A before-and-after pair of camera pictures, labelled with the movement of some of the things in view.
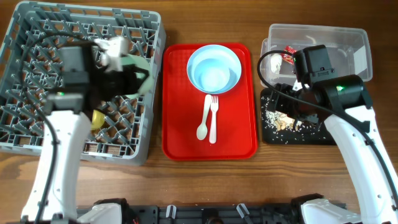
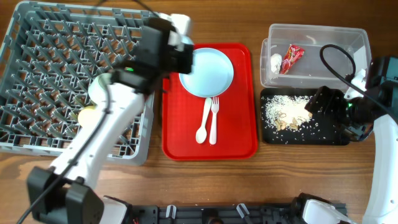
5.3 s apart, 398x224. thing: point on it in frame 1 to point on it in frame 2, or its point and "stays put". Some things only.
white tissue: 275,61 stays put
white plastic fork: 212,135 stays put
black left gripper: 132,84 to 187,55
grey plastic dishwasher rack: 30,44 stays put
